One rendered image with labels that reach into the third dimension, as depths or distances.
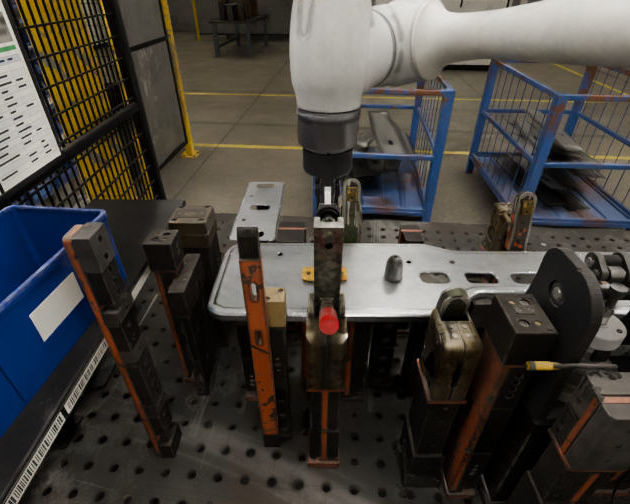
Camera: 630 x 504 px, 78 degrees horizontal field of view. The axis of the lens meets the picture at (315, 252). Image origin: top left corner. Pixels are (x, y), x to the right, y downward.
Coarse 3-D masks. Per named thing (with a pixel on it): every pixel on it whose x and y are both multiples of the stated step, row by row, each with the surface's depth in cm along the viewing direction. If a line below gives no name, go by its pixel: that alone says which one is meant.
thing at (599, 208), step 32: (576, 96) 207; (608, 96) 206; (480, 128) 331; (544, 128) 221; (576, 128) 320; (608, 128) 282; (480, 160) 338; (512, 160) 315; (544, 160) 228; (576, 160) 254; (512, 192) 287; (544, 192) 275; (576, 192) 287; (608, 192) 280; (544, 224) 251; (576, 224) 250; (608, 224) 248
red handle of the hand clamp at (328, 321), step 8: (320, 304) 57; (328, 304) 52; (320, 312) 47; (328, 312) 44; (320, 320) 43; (328, 320) 42; (336, 320) 43; (320, 328) 43; (328, 328) 42; (336, 328) 43
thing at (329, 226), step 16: (320, 208) 49; (336, 208) 49; (320, 224) 46; (336, 224) 46; (320, 240) 47; (336, 240) 47; (320, 256) 49; (336, 256) 49; (320, 272) 51; (336, 272) 51; (320, 288) 53; (336, 288) 53; (336, 304) 56
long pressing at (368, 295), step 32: (224, 256) 78; (288, 256) 78; (352, 256) 78; (384, 256) 78; (416, 256) 78; (448, 256) 78; (480, 256) 78; (512, 256) 78; (224, 288) 70; (288, 288) 70; (352, 288) 70; (384, 288) 70; (416, 288) 70; (480, 288) 69; (512, 288) 69; (224, 320) 65; (288, 320) 64; (352, 320) 64; (384, 320) 64; (416, 320) 64
